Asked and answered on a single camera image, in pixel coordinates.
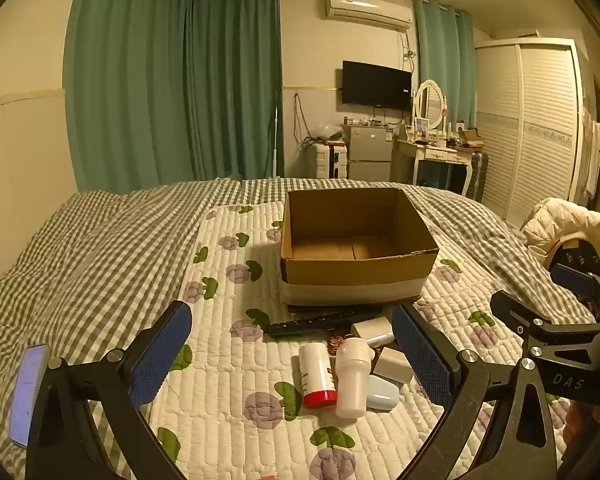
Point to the copper paper clips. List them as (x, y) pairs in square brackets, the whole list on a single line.
[(337, 344)]

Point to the dark grey suitcase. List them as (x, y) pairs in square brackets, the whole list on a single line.
[(478, 177)]

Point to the silver small fridge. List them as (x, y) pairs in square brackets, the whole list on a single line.
[(370, 152)]

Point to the black remote control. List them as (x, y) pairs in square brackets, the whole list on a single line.
[(320, 323)]

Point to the floral quilted mat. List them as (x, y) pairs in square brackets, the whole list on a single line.
[(230, 385)]

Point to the light blue case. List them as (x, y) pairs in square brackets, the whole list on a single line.
[(382, 394)]

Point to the white roll-on bottle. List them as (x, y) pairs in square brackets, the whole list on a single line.
[(354, 380)]

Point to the black wall television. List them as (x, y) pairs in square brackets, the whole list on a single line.
[(376, 85)]

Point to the white louvred wardrobe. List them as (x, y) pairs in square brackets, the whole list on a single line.
[(530, 130)]

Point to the white ribbed suitcase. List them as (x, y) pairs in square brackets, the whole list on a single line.
[(318, 160)]

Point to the green window curtain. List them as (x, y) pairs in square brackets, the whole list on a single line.
[(442, 60)]

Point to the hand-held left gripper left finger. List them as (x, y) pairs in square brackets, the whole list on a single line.
[(159, 357)]

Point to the white mop pole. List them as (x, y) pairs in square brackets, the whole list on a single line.
[(278, 135)]

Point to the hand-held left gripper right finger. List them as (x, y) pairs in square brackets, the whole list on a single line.
[(422, 360)]

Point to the white power adapter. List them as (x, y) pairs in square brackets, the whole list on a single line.
[(372, 330)]

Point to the oval white vanity mirror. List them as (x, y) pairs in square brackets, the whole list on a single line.
[(429, 102)]

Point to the person's right hand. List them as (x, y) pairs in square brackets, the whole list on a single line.
[(580, 422)]

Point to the white dressing table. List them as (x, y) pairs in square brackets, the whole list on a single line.
[(440, 155)]

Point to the white puffer jacket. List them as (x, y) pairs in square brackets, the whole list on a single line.
[(565, 220)]

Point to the white paper cup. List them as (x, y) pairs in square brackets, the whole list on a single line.
[(537, 252)]

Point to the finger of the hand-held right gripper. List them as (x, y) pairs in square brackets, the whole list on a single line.
[(577, 280), (515, 312)]

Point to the hanging white clothes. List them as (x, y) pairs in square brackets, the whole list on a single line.
[(592, 155)]

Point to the dark printed cloth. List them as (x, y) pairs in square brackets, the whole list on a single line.
[(580, 255)]

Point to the white air conditioner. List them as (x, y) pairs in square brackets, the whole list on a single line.
[(367, 10)]

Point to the small brown cardboard box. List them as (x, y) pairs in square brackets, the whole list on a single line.
[(470, 136)]

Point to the smartphone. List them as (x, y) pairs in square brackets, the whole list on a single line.
[(26, 395)]

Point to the small white box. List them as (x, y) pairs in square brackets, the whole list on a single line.
[(392, 366)]

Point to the white bottle with red cap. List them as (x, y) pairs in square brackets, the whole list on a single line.
[(317, 375)]

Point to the small picture frame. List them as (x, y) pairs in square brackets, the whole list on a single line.
[(421, 125)]

